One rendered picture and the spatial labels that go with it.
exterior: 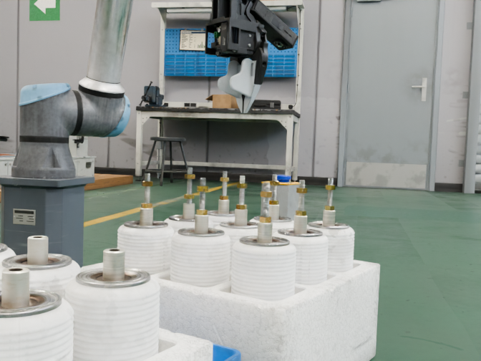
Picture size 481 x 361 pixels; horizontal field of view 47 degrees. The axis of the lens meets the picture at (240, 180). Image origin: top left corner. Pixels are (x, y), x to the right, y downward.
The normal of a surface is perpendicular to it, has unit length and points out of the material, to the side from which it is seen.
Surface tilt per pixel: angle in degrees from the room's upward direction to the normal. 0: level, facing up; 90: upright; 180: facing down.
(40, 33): 90
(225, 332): 90
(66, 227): 90
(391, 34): 90
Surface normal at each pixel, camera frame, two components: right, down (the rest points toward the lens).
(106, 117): 0.57, 0.38
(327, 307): 0.84, 0.07
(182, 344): 0.04, -1.00
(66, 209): 0.98, 0.05
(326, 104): -0.20, 0.05
